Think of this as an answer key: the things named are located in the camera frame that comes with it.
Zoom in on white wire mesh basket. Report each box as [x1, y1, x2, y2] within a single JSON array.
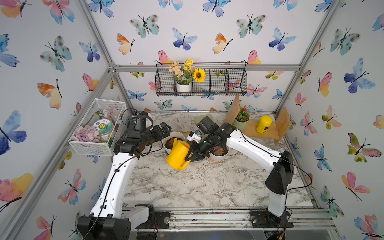
[[69, 99, 127, 157]]

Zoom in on black wire wall basket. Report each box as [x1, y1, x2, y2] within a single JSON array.
[[155, 62, 248, 98]]

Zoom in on white pot artificial flowers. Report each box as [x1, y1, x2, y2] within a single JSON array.
[[168, 59, 206, 93]]

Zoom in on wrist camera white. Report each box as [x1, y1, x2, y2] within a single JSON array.
[[187, 131, 202, 143], [146, 114, 153, 129]]

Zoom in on white pot red succulent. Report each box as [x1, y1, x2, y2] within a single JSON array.
[[209, 146, 229, 163]]

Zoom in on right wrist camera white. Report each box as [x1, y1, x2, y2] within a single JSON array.
[[187, 131, 202, 143]]

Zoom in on round tin with label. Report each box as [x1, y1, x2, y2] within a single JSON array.
[[93, 119, 114, 136]]

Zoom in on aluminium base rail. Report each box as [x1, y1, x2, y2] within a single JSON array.
[[154, 208, 336, 231]]

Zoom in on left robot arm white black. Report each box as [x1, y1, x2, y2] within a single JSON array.
[[77, 112, 172, 240]]

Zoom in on green leaf-shaped dish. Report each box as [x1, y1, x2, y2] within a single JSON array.
[[194, 114, 214, 125]]

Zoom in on yellow plastic watering can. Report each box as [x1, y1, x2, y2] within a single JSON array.
[[166, 139, 191, 171]]

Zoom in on white pot dark succulent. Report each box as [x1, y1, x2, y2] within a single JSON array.
[[162, 132, 185, 155]]

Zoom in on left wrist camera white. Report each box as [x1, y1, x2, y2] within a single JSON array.
[[146, 114, 153, 129]]

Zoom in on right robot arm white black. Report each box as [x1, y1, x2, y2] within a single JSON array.
[[182, 117, 294, 228]]

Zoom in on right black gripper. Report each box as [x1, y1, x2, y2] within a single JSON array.
[[182, 135, 216, 162]]

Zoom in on green pot red flowers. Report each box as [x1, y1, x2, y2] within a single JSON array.
[[232, 106, 250, 131]]

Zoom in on wooden shelf rack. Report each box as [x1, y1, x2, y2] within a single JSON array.
[[224, 95, 292, 146]]

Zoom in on white gardening glove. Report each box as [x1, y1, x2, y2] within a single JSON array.
[[175, 113, 193, 133]]

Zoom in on yellow plastic jar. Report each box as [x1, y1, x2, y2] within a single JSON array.
[[256, 115, 273, 134]]

